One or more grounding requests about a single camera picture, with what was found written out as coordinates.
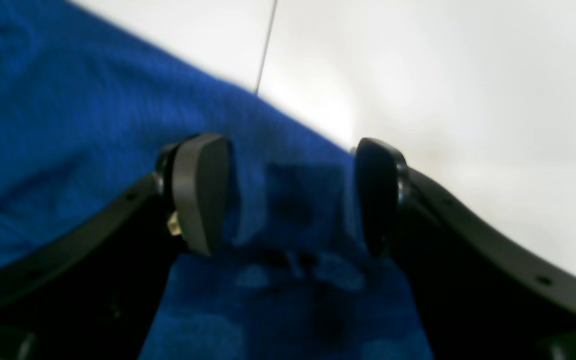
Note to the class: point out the dark blue t-shirt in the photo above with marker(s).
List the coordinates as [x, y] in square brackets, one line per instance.
[85, 110]

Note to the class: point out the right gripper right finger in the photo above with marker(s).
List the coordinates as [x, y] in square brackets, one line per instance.
[479, 295]

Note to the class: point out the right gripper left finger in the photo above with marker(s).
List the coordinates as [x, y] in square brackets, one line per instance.
[94, 293]

